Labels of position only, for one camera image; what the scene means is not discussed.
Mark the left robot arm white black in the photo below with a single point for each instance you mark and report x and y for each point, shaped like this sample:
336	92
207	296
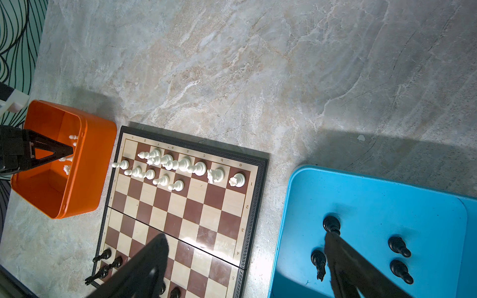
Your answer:
13	100

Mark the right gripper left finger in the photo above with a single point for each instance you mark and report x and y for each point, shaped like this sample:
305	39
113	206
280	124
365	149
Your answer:
142	276

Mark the blue plastic tray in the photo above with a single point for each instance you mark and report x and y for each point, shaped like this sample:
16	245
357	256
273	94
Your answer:
439	228

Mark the black piece in blue tray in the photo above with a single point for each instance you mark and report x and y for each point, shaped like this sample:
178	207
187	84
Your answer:
397	245
319	260
332	224
399	269

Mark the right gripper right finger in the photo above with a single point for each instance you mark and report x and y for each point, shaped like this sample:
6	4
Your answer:
352	276

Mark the orange plastic tray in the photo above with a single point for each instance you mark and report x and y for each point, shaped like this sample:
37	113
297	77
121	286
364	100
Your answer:
47	187

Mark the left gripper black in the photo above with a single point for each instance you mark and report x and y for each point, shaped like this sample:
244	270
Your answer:
22	149

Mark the folding chess board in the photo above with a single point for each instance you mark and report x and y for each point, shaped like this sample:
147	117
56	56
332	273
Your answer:
204	199

